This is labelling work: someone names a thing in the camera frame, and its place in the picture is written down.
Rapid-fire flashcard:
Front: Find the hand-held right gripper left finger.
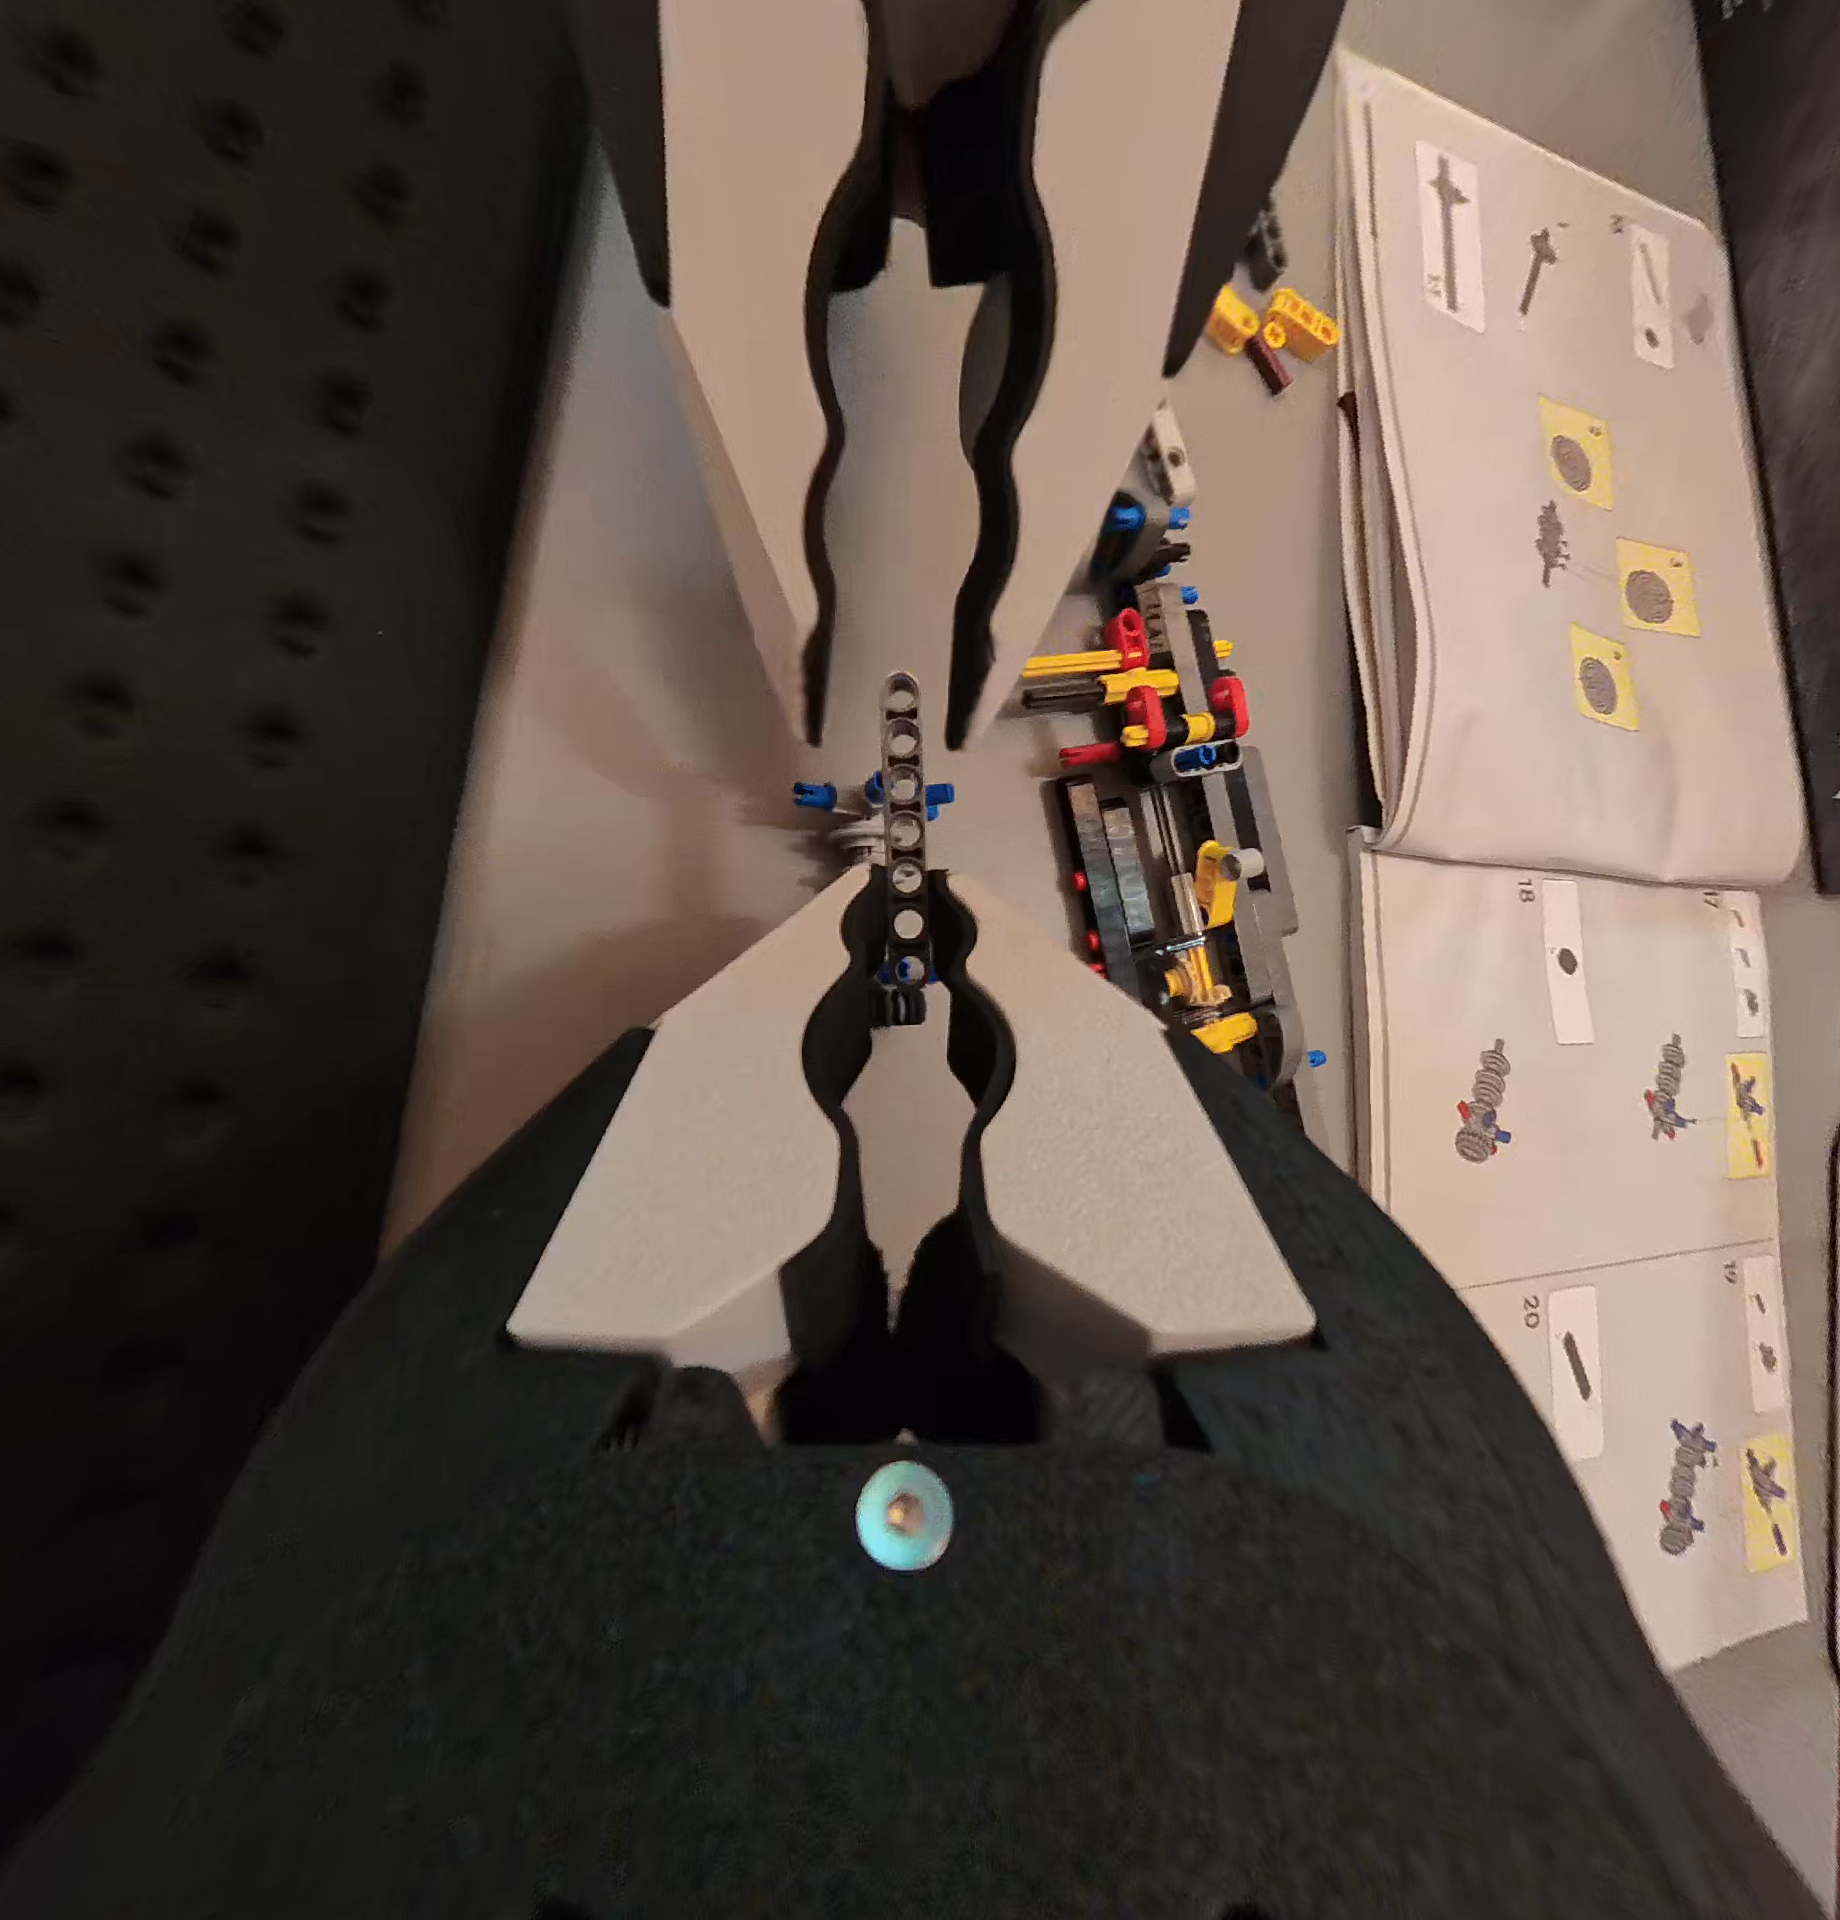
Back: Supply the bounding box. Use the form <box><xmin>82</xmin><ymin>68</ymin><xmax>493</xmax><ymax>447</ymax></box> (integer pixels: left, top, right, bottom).
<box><xmin>507</xmin><ymin>867</ymin><xmax>892</xmax><ymax>1447</ymax></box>

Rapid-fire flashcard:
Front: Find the lego instruction booklet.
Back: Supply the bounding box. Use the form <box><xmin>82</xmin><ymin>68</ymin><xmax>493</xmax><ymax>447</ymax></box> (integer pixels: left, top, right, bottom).
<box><xmin>1330</xmin><ymin>51</ymin><xmax>1811</xmax><ymax>1674</ymax></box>

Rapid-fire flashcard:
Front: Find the lego set box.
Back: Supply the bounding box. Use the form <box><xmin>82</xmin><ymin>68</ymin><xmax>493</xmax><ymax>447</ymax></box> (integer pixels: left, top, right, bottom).
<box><xmin>1692</xmin><ymin>0</ymin><xmax>1840</xmax><ymax>893</ymax></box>

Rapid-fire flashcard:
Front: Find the black dimpled pad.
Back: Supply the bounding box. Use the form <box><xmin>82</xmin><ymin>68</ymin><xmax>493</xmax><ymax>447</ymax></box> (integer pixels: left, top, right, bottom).
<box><xmin>0</xmin><ymin>0</ymin><xmax>591</xmax><ymax>1802</ymax></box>

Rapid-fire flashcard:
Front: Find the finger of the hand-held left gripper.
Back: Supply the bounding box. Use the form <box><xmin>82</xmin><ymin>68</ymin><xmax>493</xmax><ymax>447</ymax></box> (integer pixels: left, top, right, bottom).
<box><xmin>652</xmin><ymin>0</ymin><xmax>899</xmax><ymax>752</ymax></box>
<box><xmin>943</xmin><ymin>0</ymin><xmax>1252</xmax><ymax>752</ymax></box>

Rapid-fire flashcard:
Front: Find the lego chassis assembly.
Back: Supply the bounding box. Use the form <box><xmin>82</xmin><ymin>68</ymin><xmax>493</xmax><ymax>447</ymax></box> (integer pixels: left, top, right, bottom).
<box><xmin>1018</xmin><ymin>485</ymin><xmax>1328</xmax><ymax>1119</ymax></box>

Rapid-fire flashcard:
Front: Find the dark grey lego beam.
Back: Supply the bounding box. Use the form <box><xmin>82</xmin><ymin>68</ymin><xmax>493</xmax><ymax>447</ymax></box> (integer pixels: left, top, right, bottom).
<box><xmin>865</xmin><ymin>669</ymin><xmax>937</xmax><ymax>1029</ymax></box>

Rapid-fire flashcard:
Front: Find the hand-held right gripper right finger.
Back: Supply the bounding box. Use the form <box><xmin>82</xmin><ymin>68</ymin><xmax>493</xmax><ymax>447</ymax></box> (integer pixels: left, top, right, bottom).
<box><xmin>934</xmin><ymin>871</ymin><xmax>1318</xmax><ymax>1413</ymax></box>

